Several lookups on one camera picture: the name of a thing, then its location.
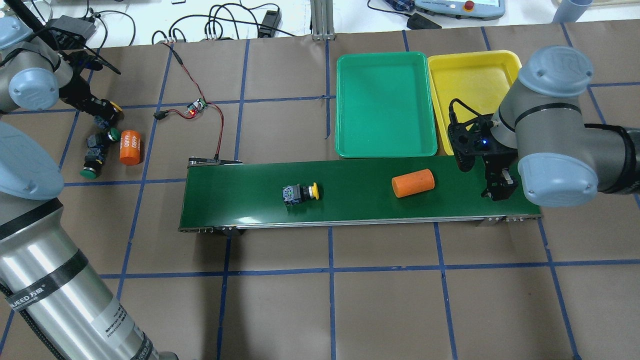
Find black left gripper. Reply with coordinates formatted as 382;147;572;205
60;75;110;116

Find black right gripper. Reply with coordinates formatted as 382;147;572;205
447;98;519;202

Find green push button switch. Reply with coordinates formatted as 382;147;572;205
86;127;121;150

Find orange cylinder printed 4680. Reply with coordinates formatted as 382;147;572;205
119;130;142;166

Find plain orange cylinder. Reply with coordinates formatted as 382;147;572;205
391;169;435;198

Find yellow push button switch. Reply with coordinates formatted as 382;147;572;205
282;182;320;207

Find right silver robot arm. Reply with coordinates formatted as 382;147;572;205
447;45;640;208

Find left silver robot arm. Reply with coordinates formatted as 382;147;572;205
1;15;178;360

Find yellow plastic tray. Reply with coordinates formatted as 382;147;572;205
427;50;522;156

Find green plastic tray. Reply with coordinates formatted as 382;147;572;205
334;51;438;158

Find small controller circuit board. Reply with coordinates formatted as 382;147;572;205
185;98;208;119

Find teach pendant tablet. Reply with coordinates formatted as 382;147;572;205
414;0;506;21

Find green conveyor belt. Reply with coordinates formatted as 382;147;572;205
178;156;542;235

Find red black power cable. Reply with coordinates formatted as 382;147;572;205
153;42;226;161

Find aluminium frame post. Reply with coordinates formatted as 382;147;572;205
310;0;336;41

